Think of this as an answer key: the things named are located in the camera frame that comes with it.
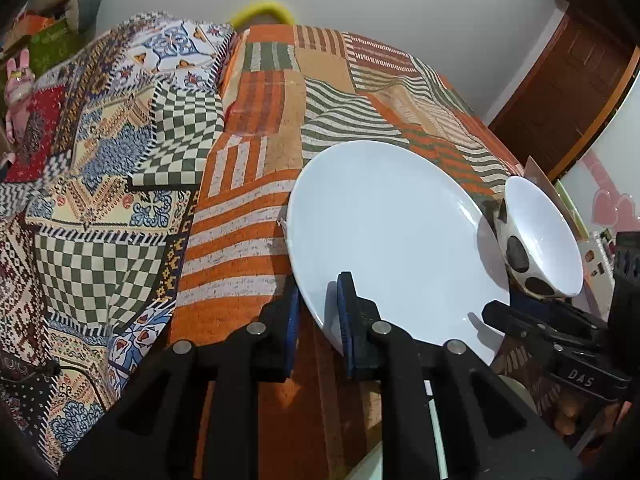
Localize brown wooden door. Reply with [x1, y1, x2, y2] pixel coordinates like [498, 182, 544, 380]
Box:
[487, 9, 640, 182]

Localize green printed bag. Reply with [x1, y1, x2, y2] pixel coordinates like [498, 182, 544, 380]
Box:
[20, 10, 83, 73]

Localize white bowl with black spots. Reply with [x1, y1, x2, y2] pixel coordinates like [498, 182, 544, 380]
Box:
[492, 176, 585, 299]

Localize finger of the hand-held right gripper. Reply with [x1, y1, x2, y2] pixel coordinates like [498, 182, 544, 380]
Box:
[510, 291, 610, 335]
[482, 300, 603, 355]

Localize pink plush toy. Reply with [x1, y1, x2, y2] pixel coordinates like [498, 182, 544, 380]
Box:
[4, 50, 37, 137]

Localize white wardrobe door, pink hearts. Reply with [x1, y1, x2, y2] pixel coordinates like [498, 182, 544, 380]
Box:
[554, 57, 640, 288]

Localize multicolour patterned patchwork blanket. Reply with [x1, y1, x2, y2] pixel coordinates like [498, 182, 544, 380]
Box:
[0, 10, 237, 477]

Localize white round plate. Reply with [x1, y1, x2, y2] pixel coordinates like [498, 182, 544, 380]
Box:
[286, 141, 511, 367]

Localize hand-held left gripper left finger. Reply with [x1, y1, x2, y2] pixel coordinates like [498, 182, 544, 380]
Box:
[59, 275, 302, 480]

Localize yellow foam tube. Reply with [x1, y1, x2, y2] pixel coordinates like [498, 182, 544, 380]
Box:
[229, 0, 294, 29]

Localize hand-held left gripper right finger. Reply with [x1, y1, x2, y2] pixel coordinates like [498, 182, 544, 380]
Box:
[336, 271, 584, 480]

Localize orange striped patchwork blanket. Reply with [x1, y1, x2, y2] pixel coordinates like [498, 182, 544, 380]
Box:
[169, 24, 527, 480]

